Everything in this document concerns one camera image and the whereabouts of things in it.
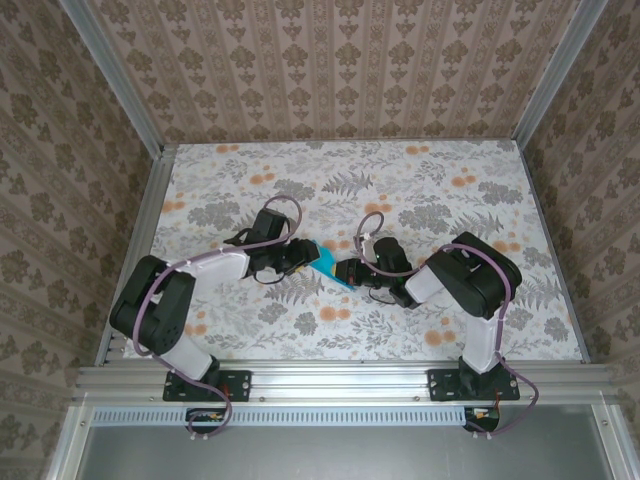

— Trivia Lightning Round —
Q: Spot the blue cloth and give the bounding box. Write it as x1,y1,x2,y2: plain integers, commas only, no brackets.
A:
310,240,359,292

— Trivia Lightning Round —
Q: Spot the grey metal panel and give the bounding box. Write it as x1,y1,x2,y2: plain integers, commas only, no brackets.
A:
74,424,619,480

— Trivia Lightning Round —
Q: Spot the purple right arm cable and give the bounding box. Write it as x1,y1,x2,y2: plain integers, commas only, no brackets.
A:
353,212,541,440

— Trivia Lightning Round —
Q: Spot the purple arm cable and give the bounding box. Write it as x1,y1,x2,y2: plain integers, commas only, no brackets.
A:
353,212,541,440
132,194,304,444

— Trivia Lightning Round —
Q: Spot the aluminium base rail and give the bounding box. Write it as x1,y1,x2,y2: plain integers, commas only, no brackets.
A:
72,363,619,405

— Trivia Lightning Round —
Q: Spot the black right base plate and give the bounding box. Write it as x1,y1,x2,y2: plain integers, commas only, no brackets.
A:
428,368,521,401

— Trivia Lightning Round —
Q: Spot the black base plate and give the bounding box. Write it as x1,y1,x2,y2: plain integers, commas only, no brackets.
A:
428,368,521,401
163,368,252,402

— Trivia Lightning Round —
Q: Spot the aluminium table side rail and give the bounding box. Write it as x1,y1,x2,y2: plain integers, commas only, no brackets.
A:
93,143,177,366
512,141,590,365

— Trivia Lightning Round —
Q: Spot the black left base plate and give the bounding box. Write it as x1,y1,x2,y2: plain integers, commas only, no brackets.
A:
163,368,252,402

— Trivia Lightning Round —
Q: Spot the grey slotted cable duct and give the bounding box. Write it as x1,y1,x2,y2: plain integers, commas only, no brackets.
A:
92,405,501,429

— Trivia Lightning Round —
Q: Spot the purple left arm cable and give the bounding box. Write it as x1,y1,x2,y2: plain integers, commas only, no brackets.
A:
132,194,304,444

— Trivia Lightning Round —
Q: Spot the aluminium frame post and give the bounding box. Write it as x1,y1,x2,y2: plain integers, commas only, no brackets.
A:
58,0,169,157
512,0,612,146

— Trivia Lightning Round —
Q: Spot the aluminium lower frame bar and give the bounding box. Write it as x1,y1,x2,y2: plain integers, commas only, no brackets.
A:
589,402,640,480
47,403,96,480

